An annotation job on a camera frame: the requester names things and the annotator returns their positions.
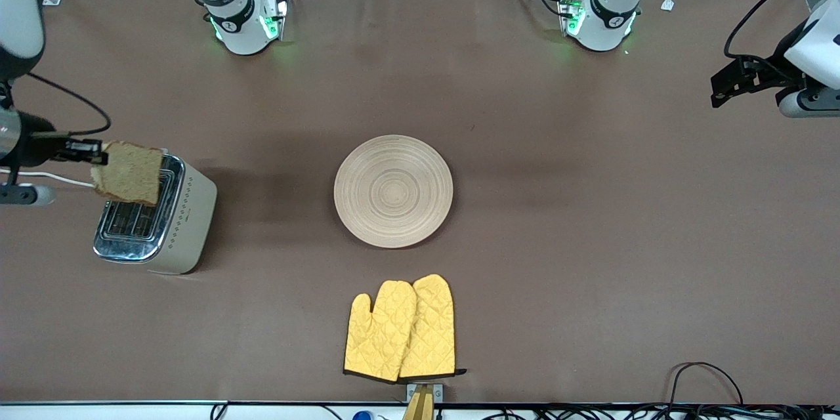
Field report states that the tan wooden post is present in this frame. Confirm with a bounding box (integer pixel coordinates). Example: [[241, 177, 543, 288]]
[[402, 386, 435, 420]]

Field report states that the white toaster power cord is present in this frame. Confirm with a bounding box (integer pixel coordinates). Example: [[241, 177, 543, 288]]
[[0, 169, 96, 189]]

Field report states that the brown table cover mat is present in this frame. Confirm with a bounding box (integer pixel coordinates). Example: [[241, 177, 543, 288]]
[[0, 0, 840, 406]]

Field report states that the chrome and cream toaster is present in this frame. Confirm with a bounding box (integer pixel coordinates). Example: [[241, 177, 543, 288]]
[[93, 148, 218, 275]]

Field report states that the grey metal mounting plate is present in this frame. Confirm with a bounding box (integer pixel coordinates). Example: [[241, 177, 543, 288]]
[[406, 383, 444, 403]]

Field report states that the black looped cable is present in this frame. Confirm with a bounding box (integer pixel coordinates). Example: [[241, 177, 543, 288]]
[[667, 362, 746, 408]]

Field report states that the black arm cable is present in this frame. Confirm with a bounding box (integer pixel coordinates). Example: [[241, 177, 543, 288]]
[[23, 71, 112, 137], [723, 0, 840, 61]]

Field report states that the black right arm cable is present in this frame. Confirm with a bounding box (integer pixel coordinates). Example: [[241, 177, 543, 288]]
[[23, 71, 112, 137]]

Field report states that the brown toast slice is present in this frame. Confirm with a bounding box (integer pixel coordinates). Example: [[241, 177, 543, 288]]
[[90, 140, 165, 206]]

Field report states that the round wooden plate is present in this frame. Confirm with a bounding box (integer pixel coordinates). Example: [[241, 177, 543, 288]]
[[333, 135, 454, 249]]

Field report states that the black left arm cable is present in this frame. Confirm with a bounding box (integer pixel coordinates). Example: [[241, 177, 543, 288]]
[[723, 0, 840, 61]]

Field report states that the yellow quilted oven mitt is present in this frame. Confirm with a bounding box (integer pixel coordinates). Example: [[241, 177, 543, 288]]
[[343, 280, 418, 383], [399, 274, 467, 380]]

